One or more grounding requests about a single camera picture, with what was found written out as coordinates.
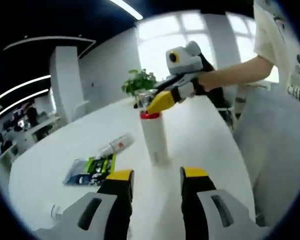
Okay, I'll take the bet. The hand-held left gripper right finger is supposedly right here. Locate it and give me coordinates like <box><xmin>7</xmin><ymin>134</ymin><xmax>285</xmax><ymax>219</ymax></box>
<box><xmin>179</xmin><ymin>166</ymin><xmax>265</xmax><ymax>240</ymax></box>

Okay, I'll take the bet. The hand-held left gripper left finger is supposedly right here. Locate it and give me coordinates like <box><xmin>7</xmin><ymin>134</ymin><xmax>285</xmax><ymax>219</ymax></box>
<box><xmin>34</xmin><ymin>169</ymin><xmax>136</xmax><ymax>240</ymax></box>

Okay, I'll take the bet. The dark green skincare mask packet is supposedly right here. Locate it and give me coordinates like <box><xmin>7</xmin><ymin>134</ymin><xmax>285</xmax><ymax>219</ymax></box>
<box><xmin>62</xmin><ymin>153</ymin><xmax>118</xmax><ymax>187</ymax></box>

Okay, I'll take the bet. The white skincare bottle red collar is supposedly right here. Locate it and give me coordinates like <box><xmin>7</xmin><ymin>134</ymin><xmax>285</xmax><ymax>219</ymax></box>
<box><xmin>137</xmin><ymin>90</ymin><xmax>171</xmax><ymax>166</ymax></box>

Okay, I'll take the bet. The small skincare bottle red label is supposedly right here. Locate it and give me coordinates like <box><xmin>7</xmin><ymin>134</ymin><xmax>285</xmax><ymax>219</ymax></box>
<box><xmin>97</xmin><ymin>133</ymin><xmax>137</xmax><ymax>159</ymax></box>

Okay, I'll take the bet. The large window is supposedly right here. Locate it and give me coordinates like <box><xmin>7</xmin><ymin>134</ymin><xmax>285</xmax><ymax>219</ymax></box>
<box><xmin>137</xmin><ymin>11</ymin><xmax>258</xmax><ymax>83</ymax></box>

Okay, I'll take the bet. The green potted plant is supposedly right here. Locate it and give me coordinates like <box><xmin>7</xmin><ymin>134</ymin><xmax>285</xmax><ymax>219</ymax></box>
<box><xmin>121</xmin><ymin>69</ymin><xmax>158</xmax><ymax>98</ymax></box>

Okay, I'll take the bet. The ceiling light strip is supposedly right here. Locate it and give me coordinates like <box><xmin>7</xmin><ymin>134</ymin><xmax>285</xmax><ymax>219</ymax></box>
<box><xmin>0</xmin><ymin>74</ymin><xmax>52</xmax><ymax>106</ymax></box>
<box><xmin>109</xmin><ymin>0</ymin><xmax>144</xmax><ymax>21</ymax></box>
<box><xmin>0</xmin><ymin>88</ymin><xmax>52</xmax><ymax>123</ymax></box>

